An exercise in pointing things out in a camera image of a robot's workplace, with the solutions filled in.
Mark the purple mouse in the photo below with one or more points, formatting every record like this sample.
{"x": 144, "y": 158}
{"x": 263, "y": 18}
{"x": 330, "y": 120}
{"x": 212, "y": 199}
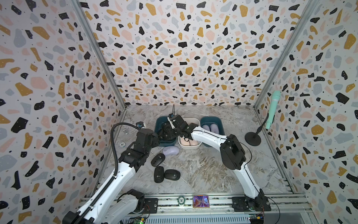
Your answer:
{"x": 206, "y": 127}
{"x": 214, "y": 128}
{"x": 171, "y": 150}

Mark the right teal storage box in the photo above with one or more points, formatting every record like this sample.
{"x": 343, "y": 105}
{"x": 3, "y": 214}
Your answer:
{"x": 216, "y": 121}

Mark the small colourful screen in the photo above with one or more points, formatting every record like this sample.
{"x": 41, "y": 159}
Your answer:
{"x": 201, "y": 201}

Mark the aluminium front rail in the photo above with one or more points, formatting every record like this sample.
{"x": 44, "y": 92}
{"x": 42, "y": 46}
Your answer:
{"x": 285, "y": 209}

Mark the white storage box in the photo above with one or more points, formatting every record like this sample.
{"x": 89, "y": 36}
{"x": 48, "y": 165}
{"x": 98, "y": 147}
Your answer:
{"x": 188, "y": 121}

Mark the pink mouse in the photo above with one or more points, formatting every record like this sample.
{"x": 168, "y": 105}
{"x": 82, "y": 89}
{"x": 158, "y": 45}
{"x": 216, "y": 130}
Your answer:
{"x": 184, "y": 142}
{"x": 193, "y": 143}

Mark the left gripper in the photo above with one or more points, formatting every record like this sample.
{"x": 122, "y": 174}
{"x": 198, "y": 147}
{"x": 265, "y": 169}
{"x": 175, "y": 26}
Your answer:
{"x": 151, "y": 136}

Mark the left teal storage box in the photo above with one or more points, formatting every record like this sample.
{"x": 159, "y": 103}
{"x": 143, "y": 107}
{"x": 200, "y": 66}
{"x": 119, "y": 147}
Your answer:
{"x": 158, "y": 126}

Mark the green microphone on stand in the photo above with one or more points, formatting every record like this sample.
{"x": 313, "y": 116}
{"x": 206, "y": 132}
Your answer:
{"x": 253, "y": 138}

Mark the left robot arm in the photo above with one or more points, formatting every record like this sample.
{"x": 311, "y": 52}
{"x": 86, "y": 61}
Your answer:
{"x": 100, "y": 209}

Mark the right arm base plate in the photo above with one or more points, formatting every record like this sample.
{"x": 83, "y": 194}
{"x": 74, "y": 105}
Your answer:
{"x": 240, "y": 205}

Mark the black mouse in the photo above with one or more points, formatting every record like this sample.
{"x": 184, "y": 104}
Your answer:
{"x": 158, "y": 159}
{"x": 159, "y": 174}
{"x": 172, "y": 174}

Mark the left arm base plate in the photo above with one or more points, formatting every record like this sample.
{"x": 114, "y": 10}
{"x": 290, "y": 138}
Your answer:
{"x": 146, "y": 206}

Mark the teal storage box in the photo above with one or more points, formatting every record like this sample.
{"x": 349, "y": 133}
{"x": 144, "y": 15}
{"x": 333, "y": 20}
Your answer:
{"x": 216, "y": 121}
{"x": 158, "y": 126}

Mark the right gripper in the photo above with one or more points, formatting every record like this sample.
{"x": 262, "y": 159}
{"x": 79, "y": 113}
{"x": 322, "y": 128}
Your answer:
{"x": 170, "y": 132}

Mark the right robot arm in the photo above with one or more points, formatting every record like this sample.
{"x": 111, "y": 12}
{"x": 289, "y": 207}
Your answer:
{"x": 232, "y": 155}

